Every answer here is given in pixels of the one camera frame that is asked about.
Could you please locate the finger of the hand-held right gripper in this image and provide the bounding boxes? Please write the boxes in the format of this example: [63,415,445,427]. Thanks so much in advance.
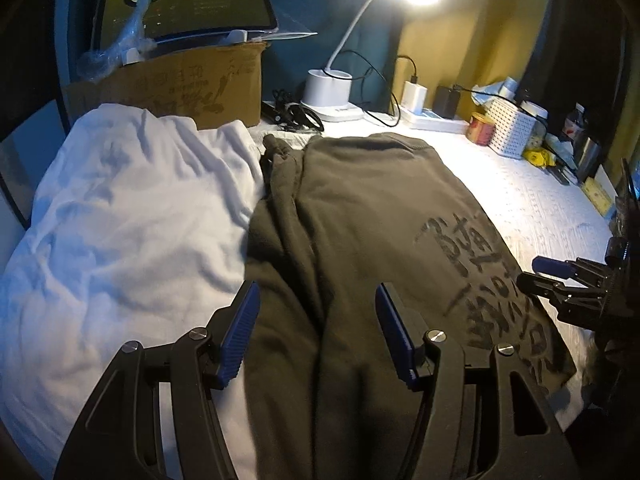
[531,255,611,286]
[516,272,608,323]

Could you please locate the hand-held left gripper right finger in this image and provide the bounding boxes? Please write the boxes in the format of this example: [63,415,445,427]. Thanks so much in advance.
[375,282,581,480]

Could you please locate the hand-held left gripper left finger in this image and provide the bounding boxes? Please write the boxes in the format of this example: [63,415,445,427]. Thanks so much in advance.
[52,280,262,480]

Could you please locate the brown printed t-shirt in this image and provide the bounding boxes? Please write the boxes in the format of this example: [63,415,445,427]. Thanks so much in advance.
[240,132,578,480]

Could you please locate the yellow duck snack bag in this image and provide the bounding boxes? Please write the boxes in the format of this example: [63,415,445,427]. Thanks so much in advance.
[522,147,558,168]

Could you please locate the steel tumbler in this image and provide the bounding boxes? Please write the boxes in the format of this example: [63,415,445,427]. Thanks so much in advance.
[572,135,603,183]

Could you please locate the clear jar white lid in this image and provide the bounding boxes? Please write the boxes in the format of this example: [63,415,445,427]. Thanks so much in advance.
[520,102,548,148]

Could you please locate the clear water bottle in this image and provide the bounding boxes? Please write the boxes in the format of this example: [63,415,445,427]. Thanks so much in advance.
[562,102,588,146]

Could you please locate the white perforated basket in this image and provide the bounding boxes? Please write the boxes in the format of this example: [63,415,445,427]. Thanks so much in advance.
[485,96,537,160]

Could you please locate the red tin can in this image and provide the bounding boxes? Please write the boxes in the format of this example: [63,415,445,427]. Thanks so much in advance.
[466,112,496,147]

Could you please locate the white t-shirt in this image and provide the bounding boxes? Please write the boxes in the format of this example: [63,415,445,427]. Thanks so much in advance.
[0,102,266,476]

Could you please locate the white power strip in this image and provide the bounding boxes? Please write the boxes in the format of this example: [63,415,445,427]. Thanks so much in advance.
[400,107,471,135]

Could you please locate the black charger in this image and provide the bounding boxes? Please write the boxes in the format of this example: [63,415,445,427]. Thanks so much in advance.
[432,85,461,120]

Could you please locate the white charger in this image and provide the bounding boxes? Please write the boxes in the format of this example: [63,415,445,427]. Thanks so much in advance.
[402,80,428,116]

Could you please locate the yellow curtain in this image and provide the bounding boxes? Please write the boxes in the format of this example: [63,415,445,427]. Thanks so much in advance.
[397,0,558,116]

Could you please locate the cardboard box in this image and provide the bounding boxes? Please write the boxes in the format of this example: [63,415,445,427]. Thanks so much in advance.
[62,42,271,131]

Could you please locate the white desk lamp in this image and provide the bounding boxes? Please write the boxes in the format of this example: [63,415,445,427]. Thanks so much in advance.
[302,0,448,123]

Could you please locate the white papers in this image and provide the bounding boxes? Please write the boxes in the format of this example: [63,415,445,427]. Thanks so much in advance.
[240,27,318,43]

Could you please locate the clear plastic wrap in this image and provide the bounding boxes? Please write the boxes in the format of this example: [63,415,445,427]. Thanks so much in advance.
[77,0,166,81]

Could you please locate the dark monitor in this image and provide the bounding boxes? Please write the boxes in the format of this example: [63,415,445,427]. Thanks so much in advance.
[90,0,278,53]

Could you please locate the black charging cable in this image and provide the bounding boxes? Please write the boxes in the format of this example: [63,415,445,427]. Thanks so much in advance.
[362,55,420,128]
[452,84,538,118]

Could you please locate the black cable bundle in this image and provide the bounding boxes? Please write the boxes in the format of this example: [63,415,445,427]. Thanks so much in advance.
[262,89,326,133]

